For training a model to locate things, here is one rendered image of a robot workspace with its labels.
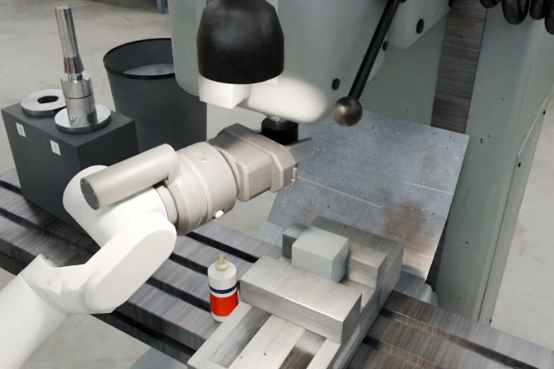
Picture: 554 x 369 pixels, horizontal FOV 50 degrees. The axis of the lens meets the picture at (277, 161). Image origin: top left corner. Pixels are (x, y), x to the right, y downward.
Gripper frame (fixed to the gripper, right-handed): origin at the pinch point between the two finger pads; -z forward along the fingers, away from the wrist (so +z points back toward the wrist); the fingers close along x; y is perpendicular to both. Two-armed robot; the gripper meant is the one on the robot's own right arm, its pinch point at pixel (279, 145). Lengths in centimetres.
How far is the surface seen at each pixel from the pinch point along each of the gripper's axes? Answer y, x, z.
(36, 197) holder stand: 25, 49, 15
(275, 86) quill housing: -12.6, -7.0, 7.5
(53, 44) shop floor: 124, 394, -138
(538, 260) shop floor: 123, 13, -162
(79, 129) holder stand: 7.7, 35.6, 10.1
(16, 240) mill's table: 27, 42, 22
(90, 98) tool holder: 3.8, 37.1, 6.6
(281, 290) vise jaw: 16.2, -6.7, 6.2
